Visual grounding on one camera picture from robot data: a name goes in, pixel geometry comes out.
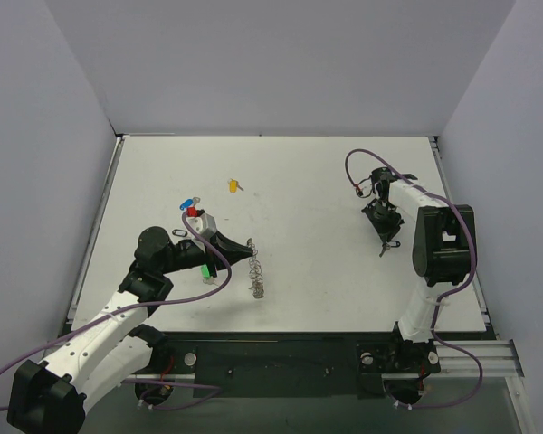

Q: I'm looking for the black tag key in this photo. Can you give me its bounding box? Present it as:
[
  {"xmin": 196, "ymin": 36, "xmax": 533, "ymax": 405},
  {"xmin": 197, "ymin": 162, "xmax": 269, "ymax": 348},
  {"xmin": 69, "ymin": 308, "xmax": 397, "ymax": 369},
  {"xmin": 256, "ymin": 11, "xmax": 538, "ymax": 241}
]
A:
[
  {"xmin": 379, "ymin": 240, "xmax": 401, "ymax": 258},
  {"xmin": 171, "ymin": 229, "xmax": 188, "ymax": 238}
]

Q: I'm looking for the metal key organizer disc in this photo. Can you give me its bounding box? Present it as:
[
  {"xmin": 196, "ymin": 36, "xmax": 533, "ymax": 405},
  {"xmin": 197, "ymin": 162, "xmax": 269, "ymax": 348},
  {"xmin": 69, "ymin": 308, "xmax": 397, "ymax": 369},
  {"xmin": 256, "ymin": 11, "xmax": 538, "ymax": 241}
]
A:
[{"xmin": 247, "ymin": 238, "xmax": 264, "ymax": 299}]

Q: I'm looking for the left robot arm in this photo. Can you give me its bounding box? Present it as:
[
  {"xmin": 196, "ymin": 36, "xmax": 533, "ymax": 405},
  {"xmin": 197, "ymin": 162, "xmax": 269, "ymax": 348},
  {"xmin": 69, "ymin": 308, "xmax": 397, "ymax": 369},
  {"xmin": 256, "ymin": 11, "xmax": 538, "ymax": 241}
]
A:
[{"xmin": 6, "ymin": 219, "xmax": 253, "ymax": 433}]

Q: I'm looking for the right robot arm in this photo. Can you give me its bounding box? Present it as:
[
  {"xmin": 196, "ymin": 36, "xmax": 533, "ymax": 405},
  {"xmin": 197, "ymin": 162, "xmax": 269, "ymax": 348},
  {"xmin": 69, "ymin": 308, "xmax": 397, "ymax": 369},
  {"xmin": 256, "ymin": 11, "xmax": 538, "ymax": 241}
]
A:
[{"xmin": 362, "ymin": 167, "xmax": 476, "ymax": 370}]

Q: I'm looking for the green tag key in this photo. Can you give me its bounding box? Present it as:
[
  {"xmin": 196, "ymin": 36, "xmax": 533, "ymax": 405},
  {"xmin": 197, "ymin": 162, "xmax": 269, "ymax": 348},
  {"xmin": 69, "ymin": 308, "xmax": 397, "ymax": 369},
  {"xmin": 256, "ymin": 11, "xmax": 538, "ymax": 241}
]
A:
[{"xmin": 201, "ymin": 265, "xmax": 216, "ymax": 285}]

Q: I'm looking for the blue tag key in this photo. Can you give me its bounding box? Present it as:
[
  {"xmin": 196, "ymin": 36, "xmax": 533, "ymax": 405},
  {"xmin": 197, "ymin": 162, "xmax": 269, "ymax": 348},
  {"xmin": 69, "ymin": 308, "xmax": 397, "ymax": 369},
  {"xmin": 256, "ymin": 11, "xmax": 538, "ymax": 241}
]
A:
[{"xmin": 180, "ymin": 196, "xmax": 201, "ymax": 211}]

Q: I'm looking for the yellow tag key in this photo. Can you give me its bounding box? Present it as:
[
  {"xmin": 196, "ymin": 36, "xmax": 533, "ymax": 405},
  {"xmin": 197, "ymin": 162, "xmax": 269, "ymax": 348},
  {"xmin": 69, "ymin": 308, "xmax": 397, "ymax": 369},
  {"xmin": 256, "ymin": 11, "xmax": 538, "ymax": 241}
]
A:
[{"xmin": 228, "ymin": 178, "xmax": 243, "ymax": 193}]

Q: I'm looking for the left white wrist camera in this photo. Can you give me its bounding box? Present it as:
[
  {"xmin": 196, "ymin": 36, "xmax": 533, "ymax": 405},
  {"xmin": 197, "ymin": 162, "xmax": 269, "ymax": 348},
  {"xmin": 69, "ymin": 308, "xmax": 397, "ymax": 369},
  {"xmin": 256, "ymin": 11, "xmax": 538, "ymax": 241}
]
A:
[{"xmin": 184, "ymin": 207, "xmax": 217, "ymax": 241}]

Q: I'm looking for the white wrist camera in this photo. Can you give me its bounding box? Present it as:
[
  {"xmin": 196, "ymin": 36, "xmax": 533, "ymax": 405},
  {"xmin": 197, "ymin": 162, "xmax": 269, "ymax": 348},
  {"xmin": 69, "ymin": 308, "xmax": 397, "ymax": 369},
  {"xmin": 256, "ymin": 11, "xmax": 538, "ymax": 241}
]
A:
[
  {"xmin": 355, "ymin": 178, "xmax": 372, "ymax": 198},
  {"xmin": 184, "ymin": 207, "xmax": 217, "ymax": 241}
]

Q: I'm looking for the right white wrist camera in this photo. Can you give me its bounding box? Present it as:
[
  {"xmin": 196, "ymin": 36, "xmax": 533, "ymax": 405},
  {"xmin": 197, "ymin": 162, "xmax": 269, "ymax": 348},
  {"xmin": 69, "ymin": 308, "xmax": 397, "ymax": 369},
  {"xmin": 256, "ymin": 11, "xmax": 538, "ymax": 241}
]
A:
[{"xmin": 355, "ymin": 178, "xmax": 372, "ymax": 198}]

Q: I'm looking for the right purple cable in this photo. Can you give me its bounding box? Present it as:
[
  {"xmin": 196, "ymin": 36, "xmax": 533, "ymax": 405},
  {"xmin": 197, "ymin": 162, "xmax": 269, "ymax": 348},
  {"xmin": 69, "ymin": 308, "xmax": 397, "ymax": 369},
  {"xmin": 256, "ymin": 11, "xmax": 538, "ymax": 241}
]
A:
[{"xmin": 344, "ymin": 147, "xmax": 484, "ymax": 410}]

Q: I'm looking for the purple cable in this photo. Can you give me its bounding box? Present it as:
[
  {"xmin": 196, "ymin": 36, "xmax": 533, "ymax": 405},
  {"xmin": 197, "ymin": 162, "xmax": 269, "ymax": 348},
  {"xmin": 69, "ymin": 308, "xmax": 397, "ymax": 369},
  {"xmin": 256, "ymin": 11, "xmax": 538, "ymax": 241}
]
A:
[
  {"xmin": 0, "ymin": 212, "xmax": 234, "ymax": 412},
  {"xmin": 344, "ymin": 147, "xmax": 484, "ymax": 410}
]

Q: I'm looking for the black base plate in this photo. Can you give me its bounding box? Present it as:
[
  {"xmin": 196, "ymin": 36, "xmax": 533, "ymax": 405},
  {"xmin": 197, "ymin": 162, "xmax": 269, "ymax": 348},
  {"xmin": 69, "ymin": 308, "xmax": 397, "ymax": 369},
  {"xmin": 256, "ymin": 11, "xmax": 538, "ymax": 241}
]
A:
[{"xmin": 141, "ymin": 332, "xmax": 440, "ymax": 399}]

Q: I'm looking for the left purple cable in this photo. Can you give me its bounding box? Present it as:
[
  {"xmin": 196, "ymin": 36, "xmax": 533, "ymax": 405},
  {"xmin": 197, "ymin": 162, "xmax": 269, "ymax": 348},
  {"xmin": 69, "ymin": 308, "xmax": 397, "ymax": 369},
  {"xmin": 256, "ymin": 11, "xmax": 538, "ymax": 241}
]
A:
[{"xmin": 0, "ymin": 212, "xmax": 234, "ymax": 412}]

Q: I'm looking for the aluminium frame rail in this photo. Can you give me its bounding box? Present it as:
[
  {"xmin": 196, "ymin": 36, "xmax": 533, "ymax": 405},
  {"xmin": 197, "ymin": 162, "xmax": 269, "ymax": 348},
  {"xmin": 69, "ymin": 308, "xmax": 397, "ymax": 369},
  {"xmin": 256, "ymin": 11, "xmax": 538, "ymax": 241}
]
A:
[{"xmin": 435, "ymin": 340, "xmax": 524, "ymax": 378}]

